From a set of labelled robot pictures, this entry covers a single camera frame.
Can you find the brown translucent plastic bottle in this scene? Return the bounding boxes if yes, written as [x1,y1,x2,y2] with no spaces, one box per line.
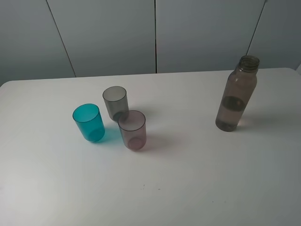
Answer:
[215,55,260,132]

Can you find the pink translucent plastic cup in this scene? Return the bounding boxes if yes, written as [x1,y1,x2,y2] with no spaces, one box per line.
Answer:
[118,110,147,151]

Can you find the grey translucent plastic cup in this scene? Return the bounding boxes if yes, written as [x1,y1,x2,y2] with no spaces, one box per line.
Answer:
[103,86,129,122]

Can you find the teal translucent plastic cup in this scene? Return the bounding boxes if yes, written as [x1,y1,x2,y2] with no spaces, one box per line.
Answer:
[72,104,105,143]

